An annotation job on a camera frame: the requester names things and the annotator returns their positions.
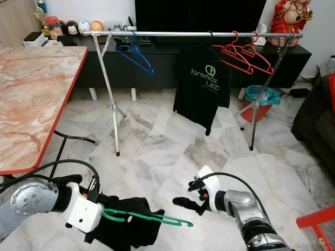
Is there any red gold buddha statue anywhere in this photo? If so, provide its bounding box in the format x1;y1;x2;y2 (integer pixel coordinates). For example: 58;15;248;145
270;0;315;47

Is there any red bucket teal bag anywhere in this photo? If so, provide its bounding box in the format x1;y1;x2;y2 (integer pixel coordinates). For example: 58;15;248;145
241;85;282;122

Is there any orange round doll head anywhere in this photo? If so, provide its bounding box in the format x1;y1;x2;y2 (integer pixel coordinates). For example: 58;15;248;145
90;20;104;33

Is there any white round doll head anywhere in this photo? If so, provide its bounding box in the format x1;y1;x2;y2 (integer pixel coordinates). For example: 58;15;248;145
77;20;91;36

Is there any black flat television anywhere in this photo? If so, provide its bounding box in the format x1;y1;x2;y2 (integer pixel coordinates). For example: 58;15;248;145
135;0;267;33

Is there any gold trophy figurine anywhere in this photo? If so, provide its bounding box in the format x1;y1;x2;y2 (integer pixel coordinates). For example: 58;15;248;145
34;8;48;33

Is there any red plastic stool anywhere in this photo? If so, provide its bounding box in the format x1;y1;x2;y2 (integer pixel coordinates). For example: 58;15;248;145
296;205;335;251

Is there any red lid glass jar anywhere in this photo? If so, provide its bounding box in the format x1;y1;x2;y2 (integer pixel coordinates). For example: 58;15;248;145
44;16;62;40

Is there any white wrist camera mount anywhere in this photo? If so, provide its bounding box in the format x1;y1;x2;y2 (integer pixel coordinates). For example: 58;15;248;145
65;188;104;233
196;166;227;212

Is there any green plastic hanger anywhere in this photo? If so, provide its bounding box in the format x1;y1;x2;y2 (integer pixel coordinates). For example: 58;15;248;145
101;207;194;228

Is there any white tissue pack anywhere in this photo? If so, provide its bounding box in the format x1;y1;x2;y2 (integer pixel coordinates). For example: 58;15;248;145
254;22;267;47

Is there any black tv console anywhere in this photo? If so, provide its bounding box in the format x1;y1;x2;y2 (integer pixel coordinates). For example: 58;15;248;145
59;35;312;102

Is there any red plastic hanger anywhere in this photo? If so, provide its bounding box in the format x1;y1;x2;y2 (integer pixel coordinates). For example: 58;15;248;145
236;32;275;75
212;31;254;75

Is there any black power adapter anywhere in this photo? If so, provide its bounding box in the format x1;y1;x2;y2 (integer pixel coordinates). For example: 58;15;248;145
289;88;310;98

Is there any black white panda doll head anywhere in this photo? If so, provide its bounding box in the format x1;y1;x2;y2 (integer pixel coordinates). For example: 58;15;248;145
64;20;79;36

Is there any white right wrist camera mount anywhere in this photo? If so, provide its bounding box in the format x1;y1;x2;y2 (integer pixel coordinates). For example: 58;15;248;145
196;166;227;212

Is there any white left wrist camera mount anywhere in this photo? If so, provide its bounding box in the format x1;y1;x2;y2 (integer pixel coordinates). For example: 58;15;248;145
65;188;104;233

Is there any blue plastic hanger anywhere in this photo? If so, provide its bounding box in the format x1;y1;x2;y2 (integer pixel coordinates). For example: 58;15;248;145
117;30;156;77

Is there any black t-shirt green print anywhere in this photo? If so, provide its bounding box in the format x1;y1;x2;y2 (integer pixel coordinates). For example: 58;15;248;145
173;44;232;136

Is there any red sofa pillow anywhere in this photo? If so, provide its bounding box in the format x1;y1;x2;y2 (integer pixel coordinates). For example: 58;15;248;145
327;73;335;113

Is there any plain black garment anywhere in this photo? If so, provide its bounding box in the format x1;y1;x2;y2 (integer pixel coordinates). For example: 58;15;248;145
84;195;160;249

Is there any silver metal clothes rack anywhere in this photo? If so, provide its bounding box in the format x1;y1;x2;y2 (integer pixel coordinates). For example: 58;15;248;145
82;30;304;157

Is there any dark brown sofa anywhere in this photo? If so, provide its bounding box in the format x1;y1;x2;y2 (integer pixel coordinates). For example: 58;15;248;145
291;55;335;181

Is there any small white black box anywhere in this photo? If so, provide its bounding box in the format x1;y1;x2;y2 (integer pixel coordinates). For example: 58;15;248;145
24;32;48;47

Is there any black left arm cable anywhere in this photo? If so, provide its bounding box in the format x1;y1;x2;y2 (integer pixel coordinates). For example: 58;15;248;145
0;158;101;202

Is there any marble folding table red edge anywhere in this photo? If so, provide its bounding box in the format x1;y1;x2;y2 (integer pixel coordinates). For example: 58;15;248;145
0;46;98;181

